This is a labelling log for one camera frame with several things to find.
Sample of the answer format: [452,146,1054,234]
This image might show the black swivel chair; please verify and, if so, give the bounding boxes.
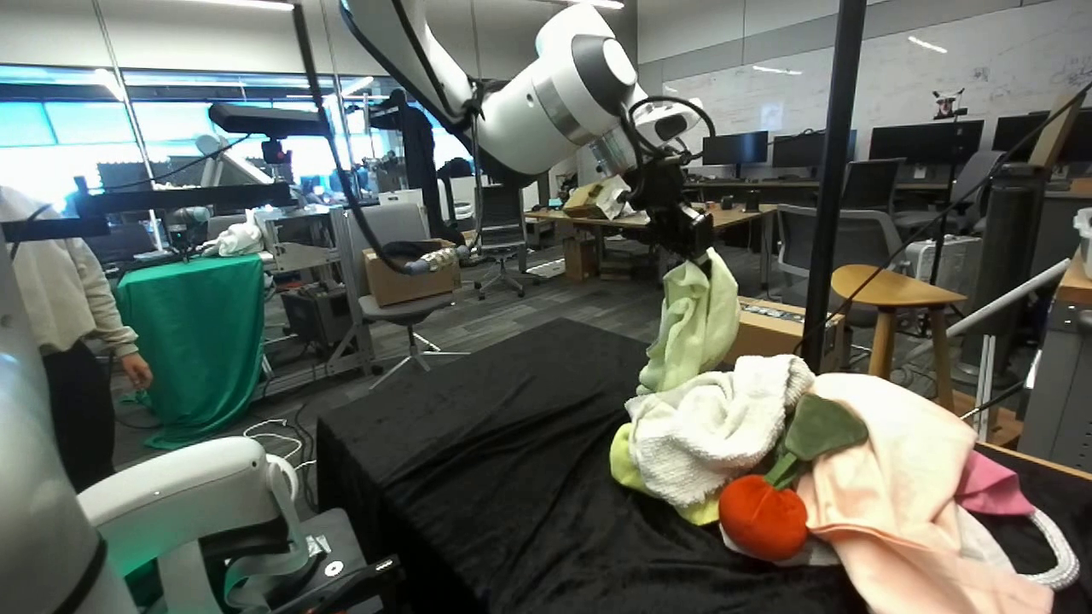
[469,180,535,300]

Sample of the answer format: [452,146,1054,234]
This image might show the black mounting plate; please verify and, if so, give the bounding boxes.
[219,504,404,614]

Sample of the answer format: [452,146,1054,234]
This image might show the off-white towel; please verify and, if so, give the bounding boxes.
[625,350,821,512]

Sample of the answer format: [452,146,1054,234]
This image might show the black computer monitor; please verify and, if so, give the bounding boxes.
[990,108,1054,164]
[866,117,988,165]
[772,128,832,173]
[701,128,772,171]

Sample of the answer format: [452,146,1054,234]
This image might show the grey office chair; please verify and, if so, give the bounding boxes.
[329,201,462,368]

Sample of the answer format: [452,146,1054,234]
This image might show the black drone figure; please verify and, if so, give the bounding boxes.
[928,84,970,121]

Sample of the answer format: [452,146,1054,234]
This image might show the standing person black outfit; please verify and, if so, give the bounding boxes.
[368,87,445,233]

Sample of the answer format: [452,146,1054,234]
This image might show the green fabric drape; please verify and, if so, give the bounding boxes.
[118,252,269,450]

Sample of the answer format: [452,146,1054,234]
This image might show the long wooden desk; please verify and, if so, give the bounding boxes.
[525,201,782,300]

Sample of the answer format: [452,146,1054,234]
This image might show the silver metal bar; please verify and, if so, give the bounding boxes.
[944,254,1079,450]

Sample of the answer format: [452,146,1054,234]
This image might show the orange plush vegetable green leaves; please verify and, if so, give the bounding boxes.
[716,389,874,567]

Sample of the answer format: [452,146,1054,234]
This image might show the pink cloth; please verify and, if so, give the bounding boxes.
[953,450,1038,521]

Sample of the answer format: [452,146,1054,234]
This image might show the long cardboard box black print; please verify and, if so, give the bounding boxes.
[732,293,848,368]

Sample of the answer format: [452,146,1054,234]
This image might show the small brown cardboard box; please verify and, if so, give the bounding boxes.
[362,237,464,311]

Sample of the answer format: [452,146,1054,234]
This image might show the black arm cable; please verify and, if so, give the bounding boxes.
[287,0,724,278]

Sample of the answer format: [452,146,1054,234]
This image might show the wrist camera with tan mount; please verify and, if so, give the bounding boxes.
[559,173,641,225]

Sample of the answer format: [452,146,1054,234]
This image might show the dark office chair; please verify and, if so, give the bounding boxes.
[843,155,908,216]

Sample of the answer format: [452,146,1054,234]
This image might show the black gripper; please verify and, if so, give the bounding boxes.
[625,154,719,284]

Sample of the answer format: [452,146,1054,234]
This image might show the round wooden stool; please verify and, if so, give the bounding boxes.
[831,263,970,428]

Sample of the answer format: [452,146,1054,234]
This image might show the black camera bar on stand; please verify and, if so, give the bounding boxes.
[204,98,335,173]

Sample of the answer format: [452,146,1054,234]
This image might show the black vertical pole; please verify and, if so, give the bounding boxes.
[797,0,871,376]

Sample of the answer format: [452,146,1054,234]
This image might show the black tablecloth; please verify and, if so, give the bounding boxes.
[313,317,1092,614]

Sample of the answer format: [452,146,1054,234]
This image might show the peach cloth orange print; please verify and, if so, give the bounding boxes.
[797,368,1060,614]

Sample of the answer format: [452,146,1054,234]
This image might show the grey workbench wooden top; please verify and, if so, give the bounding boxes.
[1017,252,1092,472]

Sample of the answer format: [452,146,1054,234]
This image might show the white terry towel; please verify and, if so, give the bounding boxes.
[953,508,1046,576]

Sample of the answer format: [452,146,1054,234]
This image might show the pale green white towel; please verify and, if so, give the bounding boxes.
[635,245,743,396]

